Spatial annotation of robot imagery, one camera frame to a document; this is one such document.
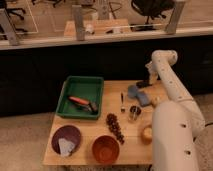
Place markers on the black office chair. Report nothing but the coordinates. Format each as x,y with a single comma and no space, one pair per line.
152,8

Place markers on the crumpled white paper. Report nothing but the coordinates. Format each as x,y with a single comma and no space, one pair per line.
66,147

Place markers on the blue cloth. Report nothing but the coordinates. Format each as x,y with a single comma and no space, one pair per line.
135,93

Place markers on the green plastic tray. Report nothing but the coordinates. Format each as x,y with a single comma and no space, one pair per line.
85,87

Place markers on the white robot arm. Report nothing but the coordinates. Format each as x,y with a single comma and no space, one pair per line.
176,122

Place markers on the black eraser block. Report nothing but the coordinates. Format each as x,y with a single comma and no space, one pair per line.
143,84

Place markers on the small metal cup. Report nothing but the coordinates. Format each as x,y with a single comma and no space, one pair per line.
135,111

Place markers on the yellow round container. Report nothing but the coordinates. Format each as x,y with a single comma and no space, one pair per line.
147,134

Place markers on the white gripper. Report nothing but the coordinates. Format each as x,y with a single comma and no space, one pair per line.
153,75

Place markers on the wooden handled tool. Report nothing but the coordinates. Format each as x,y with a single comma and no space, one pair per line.
155,101

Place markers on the orange brown bowl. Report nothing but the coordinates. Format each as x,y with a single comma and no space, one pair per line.
105,150

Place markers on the metal fork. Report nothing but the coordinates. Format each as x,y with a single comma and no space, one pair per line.
122,103

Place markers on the bunch of dark grapes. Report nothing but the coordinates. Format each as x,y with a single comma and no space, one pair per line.
114,127

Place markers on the red handled brush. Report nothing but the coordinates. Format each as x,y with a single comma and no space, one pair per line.
84,103

